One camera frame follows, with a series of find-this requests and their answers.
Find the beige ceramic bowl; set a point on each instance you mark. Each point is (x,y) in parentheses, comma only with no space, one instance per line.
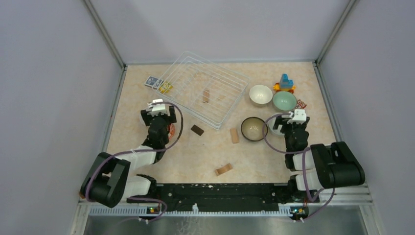
(260,95)

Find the blue yellow toy train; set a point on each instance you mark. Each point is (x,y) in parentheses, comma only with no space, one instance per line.
(285,84)

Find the light green ceramic bowl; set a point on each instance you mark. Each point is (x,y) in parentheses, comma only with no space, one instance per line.
(284,101)

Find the white wire dish rack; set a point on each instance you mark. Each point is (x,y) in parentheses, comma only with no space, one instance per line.
(190,74)

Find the dark teal patterned bowl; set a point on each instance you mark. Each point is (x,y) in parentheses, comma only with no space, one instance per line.
(254,129)

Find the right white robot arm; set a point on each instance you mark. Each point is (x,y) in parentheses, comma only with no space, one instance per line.
(327,166)

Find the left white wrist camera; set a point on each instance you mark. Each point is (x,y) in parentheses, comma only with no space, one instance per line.
(157,108)

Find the dark brown block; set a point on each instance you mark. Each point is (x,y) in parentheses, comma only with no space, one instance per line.
(197,130)

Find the red owl toy block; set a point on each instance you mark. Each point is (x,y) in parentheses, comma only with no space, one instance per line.
(300,104)

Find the notched wooden block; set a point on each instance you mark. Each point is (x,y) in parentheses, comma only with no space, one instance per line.
(223,169)

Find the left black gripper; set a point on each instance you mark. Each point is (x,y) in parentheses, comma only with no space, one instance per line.
(171,118)

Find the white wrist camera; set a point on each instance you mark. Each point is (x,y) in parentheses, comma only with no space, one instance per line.
(298,116)
(157,108)

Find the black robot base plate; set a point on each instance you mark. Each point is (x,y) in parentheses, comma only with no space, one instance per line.
(231,197)

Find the white ceramic bowl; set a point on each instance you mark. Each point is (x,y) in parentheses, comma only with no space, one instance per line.
(275,124)

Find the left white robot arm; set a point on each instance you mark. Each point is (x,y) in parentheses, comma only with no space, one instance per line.
(108,178)

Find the small yellow patterned tile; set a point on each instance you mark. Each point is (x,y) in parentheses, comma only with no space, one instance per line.
(165,87)

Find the wooden block in rack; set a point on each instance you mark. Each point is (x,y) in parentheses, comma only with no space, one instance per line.
(206,96)

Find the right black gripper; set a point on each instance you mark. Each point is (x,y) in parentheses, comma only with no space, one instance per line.
(283,121)

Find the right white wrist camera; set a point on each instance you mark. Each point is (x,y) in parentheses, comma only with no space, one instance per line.
(298,116)

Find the orange patterned white bowl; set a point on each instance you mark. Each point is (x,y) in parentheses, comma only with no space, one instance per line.
(172,131)

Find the light wooden block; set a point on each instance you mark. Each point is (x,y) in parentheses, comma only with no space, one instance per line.
(234,135)

